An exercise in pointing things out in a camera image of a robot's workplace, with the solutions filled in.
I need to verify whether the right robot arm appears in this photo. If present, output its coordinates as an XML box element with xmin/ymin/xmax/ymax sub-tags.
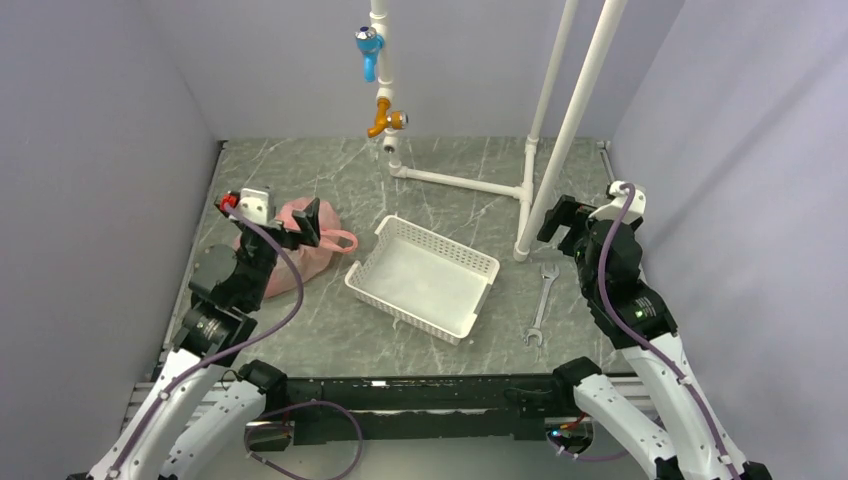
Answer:
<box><xmin>537</xmin><ymin>195</ymin><xmax>771</xmax><ymax>479</ymax></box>

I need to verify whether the blue faucet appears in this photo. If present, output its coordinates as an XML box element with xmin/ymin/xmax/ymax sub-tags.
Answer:
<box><xmin>355</xmin><ymin>26</ymin><xmax>384</xmax><ymax>83</ymax></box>

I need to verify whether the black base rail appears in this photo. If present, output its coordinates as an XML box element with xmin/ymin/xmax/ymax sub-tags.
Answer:
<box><xmin>251</xmin><ymin>373</ymin><xmax>585</xmax><ymax>448</ymax></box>

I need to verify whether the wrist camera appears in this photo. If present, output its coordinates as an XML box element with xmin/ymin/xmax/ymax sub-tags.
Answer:
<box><xmin>606</xmin><ymin>181</ymin><xmax>647</xmax><ymax>226</ymax></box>
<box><xmin>217</xmin><ymin>188</ymin><xmax>276</xmax><ymax>225</ymax></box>

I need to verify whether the white plastic basket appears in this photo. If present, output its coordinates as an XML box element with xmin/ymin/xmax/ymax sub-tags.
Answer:
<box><xmin>345</xmin><ymin>215</ymin><xmax>500</xmax><ymax>345</ymax></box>

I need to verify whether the pink plastic bag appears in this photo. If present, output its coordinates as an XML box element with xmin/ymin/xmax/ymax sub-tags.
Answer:
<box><xmin>232</xmin><ymin>197</ymin><xmax>358</xmax><ymax>299</ymax></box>

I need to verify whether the white pipe frame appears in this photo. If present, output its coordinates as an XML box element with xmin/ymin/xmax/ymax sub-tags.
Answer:
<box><xmin>366</xmin><ymin>1</ymin><xmax>627</xmax><ymax>262</ymax></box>

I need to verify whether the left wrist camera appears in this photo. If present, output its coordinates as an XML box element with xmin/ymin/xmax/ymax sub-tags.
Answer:
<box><xmin>217</xmin><ymin>188</ymin><xmax>276</xmax><ymax>225</ymax></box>

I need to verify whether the silver wrench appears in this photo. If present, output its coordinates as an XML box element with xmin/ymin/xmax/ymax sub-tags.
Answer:
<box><xmin>522</xmin><ymin>263</ymin><xmax>560</xmax><ymax>348</ymax></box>

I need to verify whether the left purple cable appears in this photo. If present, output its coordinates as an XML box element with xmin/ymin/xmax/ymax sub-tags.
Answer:
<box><xmin>105</xmin><ymin>201</ymin><xmax>306</xmax><ymax>480</ymax></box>

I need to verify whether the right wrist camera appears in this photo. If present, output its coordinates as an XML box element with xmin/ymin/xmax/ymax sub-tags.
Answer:
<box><xmin>606</xmin><ymin>181</ymin><xmax>647</xmax><ymax>226</ymax></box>

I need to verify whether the orange faucet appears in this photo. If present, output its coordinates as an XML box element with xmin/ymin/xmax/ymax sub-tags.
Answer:
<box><xmin>367</xmin><ymin>97</ymin><xmax>409</xmax><ymax>138</ymax></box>

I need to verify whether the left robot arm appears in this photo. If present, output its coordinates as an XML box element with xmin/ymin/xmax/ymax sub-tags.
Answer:
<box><xmin>78</xmin><ymin>189</ymin><xmax>321</xmax><ymax>479</ymax></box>

